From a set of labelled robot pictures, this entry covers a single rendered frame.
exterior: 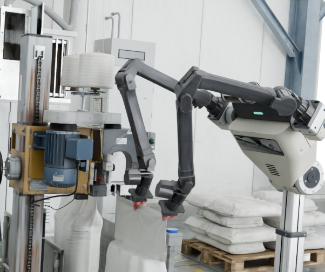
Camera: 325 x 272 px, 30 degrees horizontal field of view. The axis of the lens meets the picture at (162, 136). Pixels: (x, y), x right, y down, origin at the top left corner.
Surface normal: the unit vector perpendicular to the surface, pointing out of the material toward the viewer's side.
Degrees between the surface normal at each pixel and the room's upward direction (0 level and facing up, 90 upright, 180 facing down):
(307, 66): 90
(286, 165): 130
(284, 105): 117
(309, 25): 90
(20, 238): 90
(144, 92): 90
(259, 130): 40
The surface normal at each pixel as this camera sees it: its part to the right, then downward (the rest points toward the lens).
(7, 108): 0.49, 0.07
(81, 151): 0.81, 0.08
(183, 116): 0.11, 0.61
